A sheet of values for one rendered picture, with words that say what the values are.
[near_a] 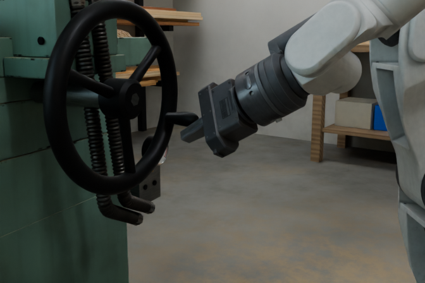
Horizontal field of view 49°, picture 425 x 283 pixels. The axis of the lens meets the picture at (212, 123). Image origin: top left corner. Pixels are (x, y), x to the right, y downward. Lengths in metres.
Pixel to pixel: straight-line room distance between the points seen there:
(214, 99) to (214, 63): 3.90
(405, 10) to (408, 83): 0.28
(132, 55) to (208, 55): 3.66
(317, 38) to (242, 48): 3.83
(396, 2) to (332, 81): 0.13
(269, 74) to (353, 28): 0.13
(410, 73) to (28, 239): 0.72
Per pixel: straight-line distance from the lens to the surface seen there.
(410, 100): 0.92
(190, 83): 4.82
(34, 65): 0.74
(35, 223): 0.87
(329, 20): 0.62
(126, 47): 1.00
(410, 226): 1.11
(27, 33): 0.77
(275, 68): 0.65
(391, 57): 1.04
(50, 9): 0.74
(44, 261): 0.91
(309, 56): 0.61
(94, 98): 0.73
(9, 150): 0.81
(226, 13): 4.54
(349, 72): 0.67
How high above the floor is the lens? 0.90
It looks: 11 degrees down
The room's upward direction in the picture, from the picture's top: straight up
